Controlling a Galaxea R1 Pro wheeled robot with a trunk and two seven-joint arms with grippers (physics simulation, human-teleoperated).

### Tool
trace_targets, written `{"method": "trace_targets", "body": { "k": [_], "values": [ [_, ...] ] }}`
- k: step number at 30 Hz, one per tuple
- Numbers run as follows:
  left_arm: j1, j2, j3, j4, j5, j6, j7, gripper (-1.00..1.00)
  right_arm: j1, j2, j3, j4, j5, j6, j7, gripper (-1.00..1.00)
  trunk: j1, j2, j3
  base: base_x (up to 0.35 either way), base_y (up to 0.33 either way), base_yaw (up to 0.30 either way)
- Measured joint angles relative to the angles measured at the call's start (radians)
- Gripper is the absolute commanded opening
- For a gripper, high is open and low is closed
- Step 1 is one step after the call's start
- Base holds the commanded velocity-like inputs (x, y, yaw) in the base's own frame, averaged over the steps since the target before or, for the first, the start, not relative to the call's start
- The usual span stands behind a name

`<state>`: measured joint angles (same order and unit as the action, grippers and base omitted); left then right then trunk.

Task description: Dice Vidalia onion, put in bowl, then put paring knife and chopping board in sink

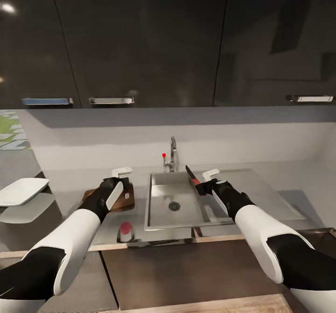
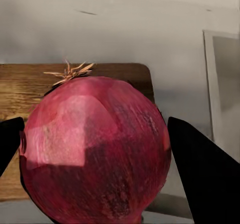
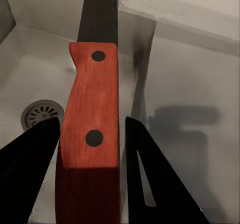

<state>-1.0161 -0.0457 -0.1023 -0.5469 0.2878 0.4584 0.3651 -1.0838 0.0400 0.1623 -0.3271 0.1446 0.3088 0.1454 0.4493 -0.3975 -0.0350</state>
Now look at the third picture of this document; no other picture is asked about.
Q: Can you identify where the parer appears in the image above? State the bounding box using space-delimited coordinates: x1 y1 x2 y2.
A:
55 0 121 224

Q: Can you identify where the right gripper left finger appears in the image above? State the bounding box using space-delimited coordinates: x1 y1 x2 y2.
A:
0 117 61 224

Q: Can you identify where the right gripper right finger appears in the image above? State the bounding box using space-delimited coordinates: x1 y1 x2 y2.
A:
125 117 209 224

